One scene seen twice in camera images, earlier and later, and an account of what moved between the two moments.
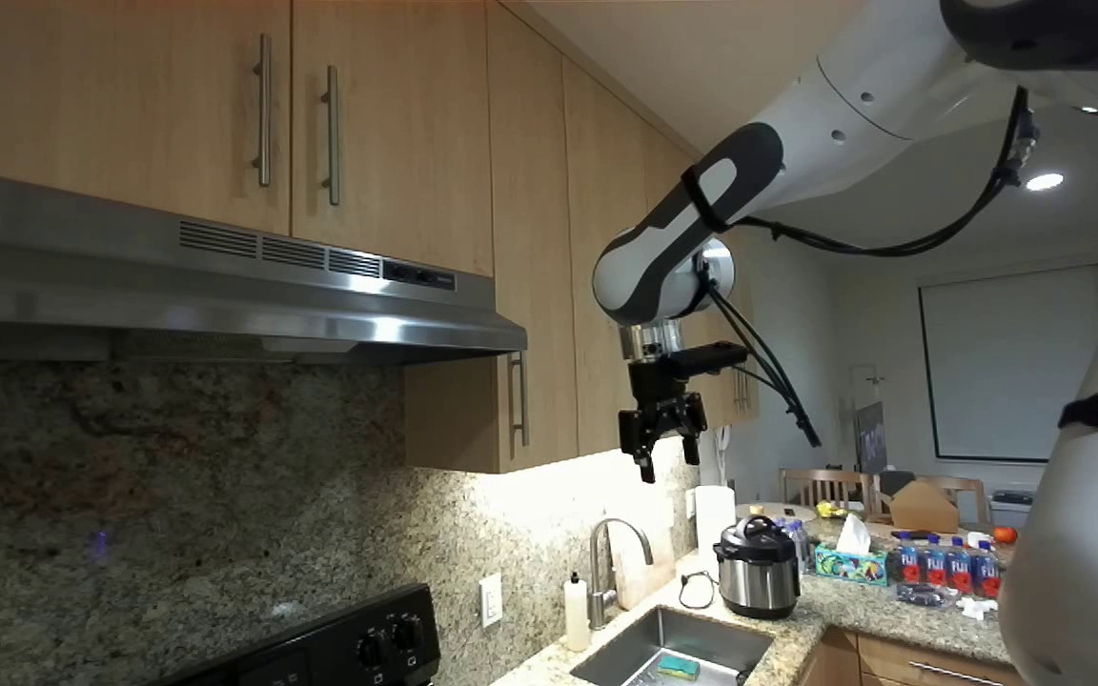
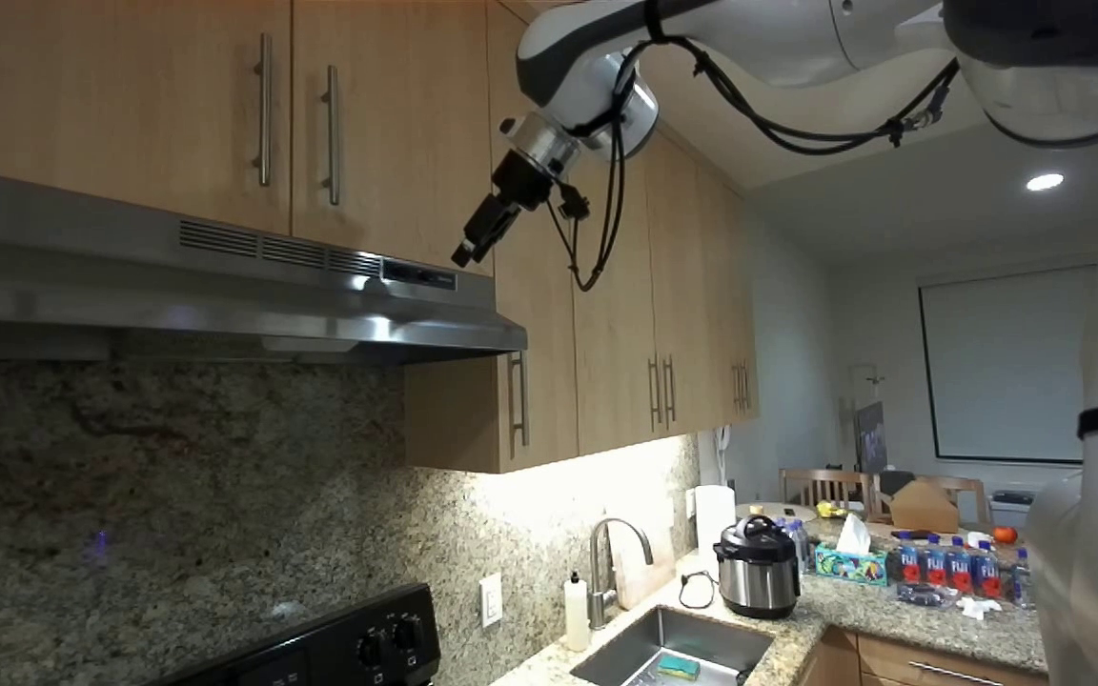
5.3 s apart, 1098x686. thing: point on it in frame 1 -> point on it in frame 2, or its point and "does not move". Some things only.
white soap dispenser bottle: [577, 624] does not move
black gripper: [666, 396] -> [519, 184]
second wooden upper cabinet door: [390, 131] does not move
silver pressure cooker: [755, 569] does not move
